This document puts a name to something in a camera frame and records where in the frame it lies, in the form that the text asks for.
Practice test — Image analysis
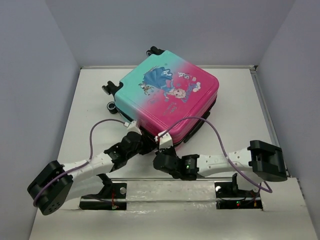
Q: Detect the pink teal kids suitcase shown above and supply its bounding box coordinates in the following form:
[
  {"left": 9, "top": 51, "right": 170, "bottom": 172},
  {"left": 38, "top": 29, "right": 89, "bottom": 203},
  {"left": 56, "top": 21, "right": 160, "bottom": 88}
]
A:
[{"left": 102, "top": 46, "right": 220, "bottom": 153}]

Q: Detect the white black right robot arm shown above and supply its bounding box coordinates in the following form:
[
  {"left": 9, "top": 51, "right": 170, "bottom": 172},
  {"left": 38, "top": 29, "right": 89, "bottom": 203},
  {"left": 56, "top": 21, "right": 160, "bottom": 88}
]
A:
[{"left": 153, "top": 140, "right": 288, "bottom": 196}]

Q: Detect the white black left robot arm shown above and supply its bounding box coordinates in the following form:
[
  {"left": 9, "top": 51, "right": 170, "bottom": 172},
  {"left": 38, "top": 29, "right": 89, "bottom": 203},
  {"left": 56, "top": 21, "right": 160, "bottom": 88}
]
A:
[{"left": 27, "top": 131, "right": 157, "bottom": 216}]

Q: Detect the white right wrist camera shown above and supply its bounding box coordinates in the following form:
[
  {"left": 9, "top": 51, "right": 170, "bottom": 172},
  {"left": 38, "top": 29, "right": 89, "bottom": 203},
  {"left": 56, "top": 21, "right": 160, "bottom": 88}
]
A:
[{"left": 154, "top": 131, "right": 174, "bottom": 150}]

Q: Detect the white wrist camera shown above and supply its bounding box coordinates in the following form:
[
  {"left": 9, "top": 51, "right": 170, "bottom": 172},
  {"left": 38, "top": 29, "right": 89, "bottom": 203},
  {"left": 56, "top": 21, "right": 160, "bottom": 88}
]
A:
[
  {"left": 123, "top": 120, "right": 142, "bottom": 135},
  {"left": 154, "top": 131, "right": 174, "bottom": 150}
]

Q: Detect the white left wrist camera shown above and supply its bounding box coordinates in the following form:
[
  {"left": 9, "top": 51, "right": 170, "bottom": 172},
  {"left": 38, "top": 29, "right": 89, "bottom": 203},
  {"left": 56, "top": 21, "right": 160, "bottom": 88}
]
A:
[{"left": 123, "top": 120, "right": 142, "bottom": 135}]

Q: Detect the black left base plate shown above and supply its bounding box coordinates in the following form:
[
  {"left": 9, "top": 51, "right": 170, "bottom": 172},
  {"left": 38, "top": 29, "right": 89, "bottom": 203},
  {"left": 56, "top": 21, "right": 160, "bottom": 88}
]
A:
[{"left": 79, "top": 182, "right": 127, "bottom": 211}]

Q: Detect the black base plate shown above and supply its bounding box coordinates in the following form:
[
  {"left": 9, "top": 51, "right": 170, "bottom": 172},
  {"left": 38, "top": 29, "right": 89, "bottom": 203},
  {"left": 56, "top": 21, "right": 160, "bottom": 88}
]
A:
[
  {"left": 79, "top": 182, "right": 127, "bottom": 211},
  {"left": 214, "top": 182, "right": 263, "bottom": 210}
]

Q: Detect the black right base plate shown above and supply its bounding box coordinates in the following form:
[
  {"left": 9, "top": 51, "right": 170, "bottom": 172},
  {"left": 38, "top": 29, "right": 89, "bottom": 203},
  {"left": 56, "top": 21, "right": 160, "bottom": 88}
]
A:
[{"left": 214, "top": 182, "right": 263, "bottom": 210}]

